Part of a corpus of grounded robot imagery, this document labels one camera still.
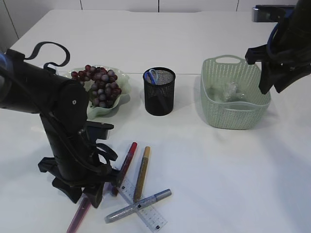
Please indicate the green woven plastic basket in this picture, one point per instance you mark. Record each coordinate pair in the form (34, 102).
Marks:
(239, 115)

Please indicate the pink scissors with cover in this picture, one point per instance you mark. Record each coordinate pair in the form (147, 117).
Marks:
(79, 215)

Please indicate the purple artificial grape bunch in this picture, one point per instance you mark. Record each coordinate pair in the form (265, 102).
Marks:
(104, 89)

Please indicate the green scalloped plastic plate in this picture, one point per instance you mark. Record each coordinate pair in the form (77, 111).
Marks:
(122, 81)

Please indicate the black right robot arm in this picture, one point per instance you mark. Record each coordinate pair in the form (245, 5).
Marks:
(292, 31)

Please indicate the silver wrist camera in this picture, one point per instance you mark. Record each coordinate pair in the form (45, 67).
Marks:
(97, 130)
(271, 13)

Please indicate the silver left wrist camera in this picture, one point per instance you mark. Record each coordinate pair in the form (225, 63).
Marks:
(97, 130)

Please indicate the clear plastic ruler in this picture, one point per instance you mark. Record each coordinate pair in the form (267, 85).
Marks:
(153, 220)

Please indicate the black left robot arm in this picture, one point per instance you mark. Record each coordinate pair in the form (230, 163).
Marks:
(60, 102)

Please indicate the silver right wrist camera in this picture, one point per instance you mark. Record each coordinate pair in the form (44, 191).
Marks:
(271, 13)

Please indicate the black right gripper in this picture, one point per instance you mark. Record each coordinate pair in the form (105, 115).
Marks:
(296, 61)

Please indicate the red glitter pen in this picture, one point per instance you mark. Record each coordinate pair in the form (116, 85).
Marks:
(124, 169)

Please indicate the silver glitter pen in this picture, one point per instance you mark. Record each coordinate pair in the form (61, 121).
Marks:
(135, 207)

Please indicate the black mesh pen holder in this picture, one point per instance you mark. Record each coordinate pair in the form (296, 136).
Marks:
(159, 83)

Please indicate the clear plastic sheet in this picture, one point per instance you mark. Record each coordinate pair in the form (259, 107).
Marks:
(227, 92)

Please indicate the gold glitter pen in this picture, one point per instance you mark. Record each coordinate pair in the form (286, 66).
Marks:
(141, 174)

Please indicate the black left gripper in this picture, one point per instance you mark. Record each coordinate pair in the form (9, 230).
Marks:
(76, 174)

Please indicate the blue scissors with cover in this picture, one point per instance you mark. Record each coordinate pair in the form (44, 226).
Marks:
(151, 76)

